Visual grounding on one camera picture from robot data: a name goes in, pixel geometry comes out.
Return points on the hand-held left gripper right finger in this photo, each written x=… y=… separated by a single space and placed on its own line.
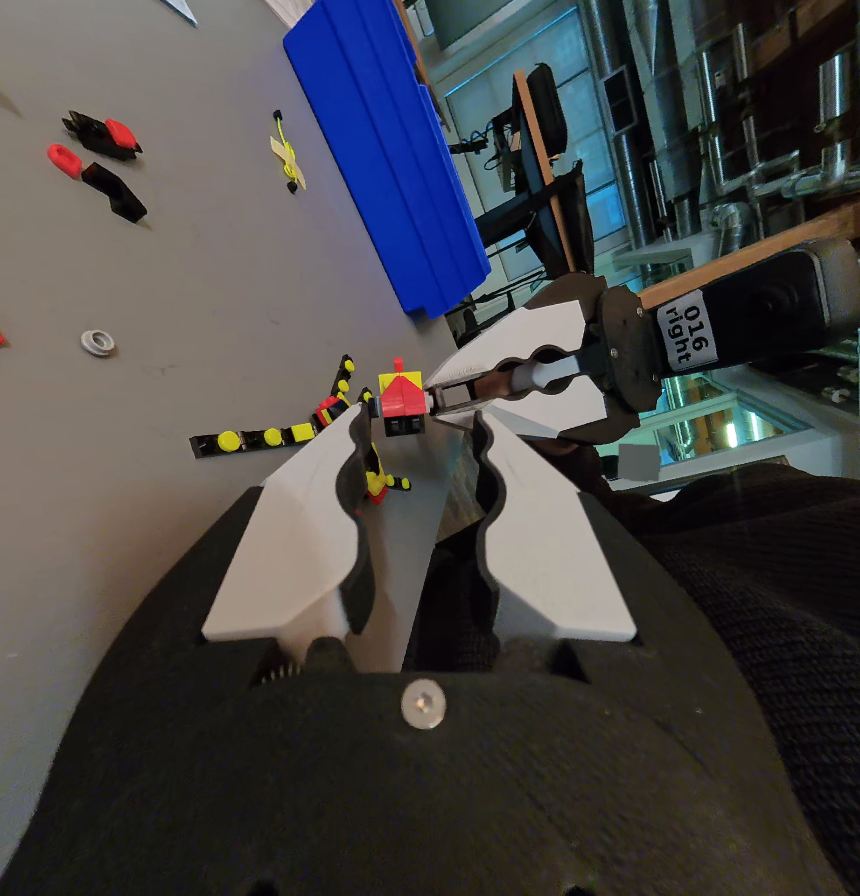
x=556 y=560

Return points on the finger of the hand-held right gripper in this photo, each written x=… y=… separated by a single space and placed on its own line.
x=549 y=413
x=528 y=332

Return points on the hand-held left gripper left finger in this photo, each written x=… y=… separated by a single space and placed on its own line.
x=290 y=546

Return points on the small red yellow lego assembly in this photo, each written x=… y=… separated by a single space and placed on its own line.
x=400 y=400

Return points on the black yellow lego spider model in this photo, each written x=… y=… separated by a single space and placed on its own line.
x=227 y=442

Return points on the grey round lego piece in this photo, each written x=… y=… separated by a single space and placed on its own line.
x=98 y=342

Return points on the black angled lego piece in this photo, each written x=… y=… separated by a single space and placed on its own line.
x=115 y=192

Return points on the small red lego slope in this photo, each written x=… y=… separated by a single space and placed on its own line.
x=64 y=159

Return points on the black lego piece red top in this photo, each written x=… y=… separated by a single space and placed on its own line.
x=97 y=133

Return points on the lego instruction booklet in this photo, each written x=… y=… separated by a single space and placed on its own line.
x=181 y=8

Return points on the person's right hand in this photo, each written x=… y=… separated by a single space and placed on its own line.
x=491 y=385

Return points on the wooden beam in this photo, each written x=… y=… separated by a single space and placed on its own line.
x=787 y=234

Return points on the wooden-top background desk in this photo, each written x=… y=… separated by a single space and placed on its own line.
x=542 y=168

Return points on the silver ventilation ducts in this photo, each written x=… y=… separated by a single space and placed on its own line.
x=633 y=182

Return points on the blue plastic bin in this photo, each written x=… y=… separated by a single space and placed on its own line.
x=388 y=154

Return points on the person's black knit sweater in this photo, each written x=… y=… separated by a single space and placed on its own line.
x=787 y=595

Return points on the beige tape piece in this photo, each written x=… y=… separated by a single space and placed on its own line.
x=290 y=161

